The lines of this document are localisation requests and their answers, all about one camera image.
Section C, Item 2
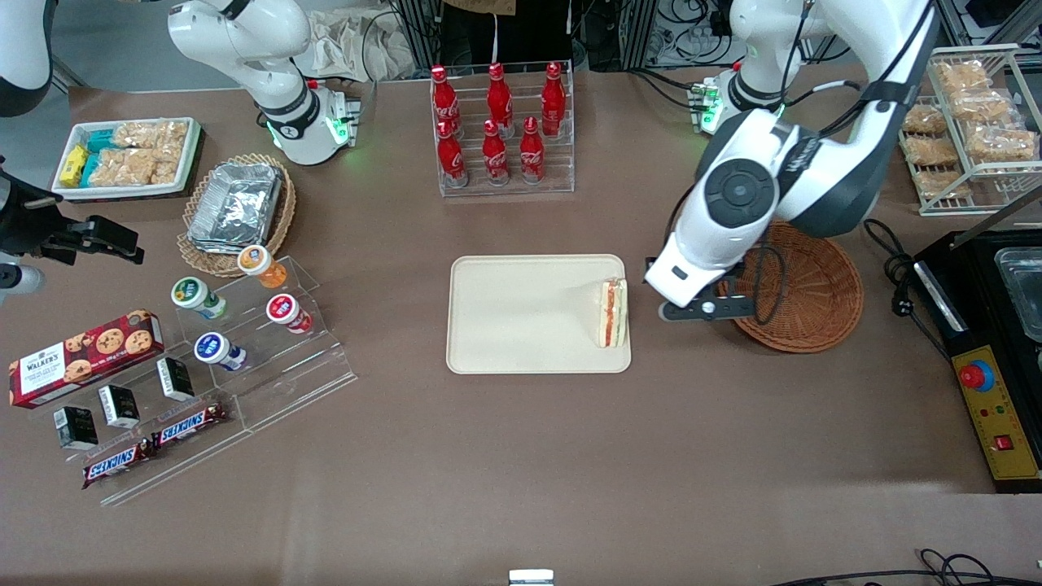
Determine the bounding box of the yellow snack packet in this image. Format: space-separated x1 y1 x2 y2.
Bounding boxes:
60 146 90 187

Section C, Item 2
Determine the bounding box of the black floor cable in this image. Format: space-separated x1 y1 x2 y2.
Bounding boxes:
773 549 1042 586

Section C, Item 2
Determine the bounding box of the clear acrylic stepped cup stand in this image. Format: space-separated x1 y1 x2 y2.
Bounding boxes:
167 256 357 432

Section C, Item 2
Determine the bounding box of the white wire snack rack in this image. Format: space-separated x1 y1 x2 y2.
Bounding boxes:
900 45 1042 216

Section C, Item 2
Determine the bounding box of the white crumpled cloth bag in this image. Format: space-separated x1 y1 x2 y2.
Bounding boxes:
297 8 418 82

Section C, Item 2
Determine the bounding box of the black power cable with plug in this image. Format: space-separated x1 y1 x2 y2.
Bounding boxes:
863 218 953 359

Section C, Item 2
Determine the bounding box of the red Walkers cookie box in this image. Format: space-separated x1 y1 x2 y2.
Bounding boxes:
8 309 164 409

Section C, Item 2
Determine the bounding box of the blue lid yogurt cup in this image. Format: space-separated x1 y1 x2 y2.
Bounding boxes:
194 332 247 373

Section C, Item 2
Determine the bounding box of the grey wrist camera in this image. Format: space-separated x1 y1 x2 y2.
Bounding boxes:
0 262 46 298
658 296 758 323

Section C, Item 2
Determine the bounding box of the triangle sandwich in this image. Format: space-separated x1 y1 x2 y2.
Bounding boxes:
598 278 628 349

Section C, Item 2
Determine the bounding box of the bagged rice cracker snack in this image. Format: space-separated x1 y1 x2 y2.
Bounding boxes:
932 60 991 93
965 126 1040 163
902 104 950 136
916 169 974 199
90 149 185 187
905 136 961 168
113 120 190 152
948 90 1015 124

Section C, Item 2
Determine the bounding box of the orange lid yogurt cup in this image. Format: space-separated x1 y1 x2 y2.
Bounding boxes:
238 245 288 291

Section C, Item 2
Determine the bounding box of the green lid yogurt cup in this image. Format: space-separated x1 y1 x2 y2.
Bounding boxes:
171 277 228 321

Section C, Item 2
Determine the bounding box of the round brown wicker basket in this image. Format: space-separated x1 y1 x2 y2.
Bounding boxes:
716 220 865 354

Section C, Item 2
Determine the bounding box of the beige rectangular serving tray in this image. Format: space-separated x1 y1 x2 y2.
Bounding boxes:
446 255 633 375

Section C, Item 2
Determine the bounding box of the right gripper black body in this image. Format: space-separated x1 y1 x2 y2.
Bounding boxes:
0 156 92 263

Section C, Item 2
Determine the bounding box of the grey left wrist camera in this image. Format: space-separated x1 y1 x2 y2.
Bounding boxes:
658 296 758 323

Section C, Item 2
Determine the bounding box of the white base connector box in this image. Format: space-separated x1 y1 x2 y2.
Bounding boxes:
326 86 364 148
688 77 726 136

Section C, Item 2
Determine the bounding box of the black sealing machine yellow panel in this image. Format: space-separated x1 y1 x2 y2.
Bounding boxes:
912 189 1042 494

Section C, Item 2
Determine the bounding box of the clear acrylic bottle rack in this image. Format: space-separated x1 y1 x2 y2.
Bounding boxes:
430 61 576 199

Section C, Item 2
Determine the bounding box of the clear metal machine pan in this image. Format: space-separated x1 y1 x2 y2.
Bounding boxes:
995 247 1042 343

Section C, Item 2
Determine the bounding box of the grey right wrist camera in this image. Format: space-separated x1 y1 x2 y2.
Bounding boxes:
0 262 46 298

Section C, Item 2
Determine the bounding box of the red cola bottle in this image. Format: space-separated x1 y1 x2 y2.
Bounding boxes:
482 120 511 186
519 116 546 185
437 120 469 189
541 62 567 138
487 63 515 133
431 65 462 138

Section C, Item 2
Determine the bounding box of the black background cable bundle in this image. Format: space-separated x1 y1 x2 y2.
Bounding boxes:
643 0 735 70

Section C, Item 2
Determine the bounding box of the white rectangular snack bin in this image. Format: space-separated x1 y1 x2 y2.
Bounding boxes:
51 117 202 201

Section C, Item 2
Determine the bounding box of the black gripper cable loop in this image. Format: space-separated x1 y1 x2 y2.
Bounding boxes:
753 243 787 325

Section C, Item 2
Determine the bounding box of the red lid yogurt cup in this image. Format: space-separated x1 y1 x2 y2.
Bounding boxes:
266 294 313 335

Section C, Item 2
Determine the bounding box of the clear acrylic stepped snack stand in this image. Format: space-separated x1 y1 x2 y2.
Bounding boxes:
33 358 255 507

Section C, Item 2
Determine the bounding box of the small black box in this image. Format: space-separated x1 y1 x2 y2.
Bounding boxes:
54 406 99 452
156 356 195 402
99 385 142 430

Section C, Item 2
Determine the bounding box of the silver foil container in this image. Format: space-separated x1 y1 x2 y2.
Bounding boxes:
187 161 283 251

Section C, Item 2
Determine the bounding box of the Snickers chocolate bar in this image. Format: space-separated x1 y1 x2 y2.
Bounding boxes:
151 403 230 449
81 438 156 490

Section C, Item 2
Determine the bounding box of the oval light wicker basket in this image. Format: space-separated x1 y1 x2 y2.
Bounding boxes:
177 153 296 278

